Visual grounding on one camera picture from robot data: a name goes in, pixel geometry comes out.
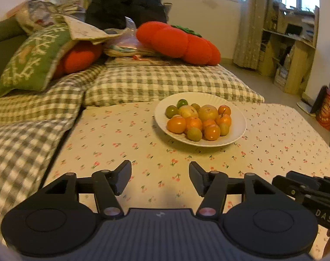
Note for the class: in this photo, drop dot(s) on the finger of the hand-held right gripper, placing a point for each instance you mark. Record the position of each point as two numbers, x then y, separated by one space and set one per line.
292 187
328 186

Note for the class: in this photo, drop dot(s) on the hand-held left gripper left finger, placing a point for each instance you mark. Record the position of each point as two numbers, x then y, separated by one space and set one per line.
124 175

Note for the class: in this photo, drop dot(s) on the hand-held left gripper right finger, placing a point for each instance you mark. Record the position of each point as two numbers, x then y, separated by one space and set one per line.
197 176

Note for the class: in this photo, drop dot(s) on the white plate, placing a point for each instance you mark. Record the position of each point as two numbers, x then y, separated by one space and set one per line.
235 138

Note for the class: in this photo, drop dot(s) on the tangerine with stem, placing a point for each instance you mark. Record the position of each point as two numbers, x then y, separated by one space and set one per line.
224 120

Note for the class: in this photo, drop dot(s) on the large yellow orange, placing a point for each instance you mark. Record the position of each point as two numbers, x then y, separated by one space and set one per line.
188 111
208 112

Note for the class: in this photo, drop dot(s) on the red printed bag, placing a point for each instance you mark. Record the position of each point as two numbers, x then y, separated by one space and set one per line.
329 111

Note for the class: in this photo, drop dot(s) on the white flat stand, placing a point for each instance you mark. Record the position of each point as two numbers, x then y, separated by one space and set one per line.
305 109

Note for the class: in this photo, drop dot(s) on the black board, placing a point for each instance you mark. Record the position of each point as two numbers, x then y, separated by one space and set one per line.
318 98

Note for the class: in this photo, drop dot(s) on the red plush cushion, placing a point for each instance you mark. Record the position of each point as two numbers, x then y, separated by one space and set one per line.
78 59

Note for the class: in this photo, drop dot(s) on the wooden shelf unit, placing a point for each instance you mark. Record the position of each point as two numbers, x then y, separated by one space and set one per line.
298 59

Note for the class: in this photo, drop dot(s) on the clear plastic bag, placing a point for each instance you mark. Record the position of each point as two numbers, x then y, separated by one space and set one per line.
124 43

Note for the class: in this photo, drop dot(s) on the red tomato cushion green stalk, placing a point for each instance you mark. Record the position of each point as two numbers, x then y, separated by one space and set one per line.
178 43

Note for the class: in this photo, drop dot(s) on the green embroidered cushion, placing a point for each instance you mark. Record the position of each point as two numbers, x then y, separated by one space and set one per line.
31 59

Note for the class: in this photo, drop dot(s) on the white floral cloth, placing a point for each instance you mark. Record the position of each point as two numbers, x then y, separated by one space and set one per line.
83 30

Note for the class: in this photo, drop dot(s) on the patterned beige curtain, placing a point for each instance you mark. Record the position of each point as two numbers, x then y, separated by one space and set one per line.
254 21

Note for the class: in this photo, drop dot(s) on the grey-green sofa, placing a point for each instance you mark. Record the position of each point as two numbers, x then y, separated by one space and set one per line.
4 49

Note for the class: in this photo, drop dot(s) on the black jacket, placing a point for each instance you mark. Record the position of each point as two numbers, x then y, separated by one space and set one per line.
124 0

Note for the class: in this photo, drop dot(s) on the stack of papers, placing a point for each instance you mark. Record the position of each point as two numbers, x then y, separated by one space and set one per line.
71 6

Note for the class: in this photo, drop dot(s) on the patterned patchwork cushion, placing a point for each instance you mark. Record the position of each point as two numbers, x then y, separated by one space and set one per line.
40 13

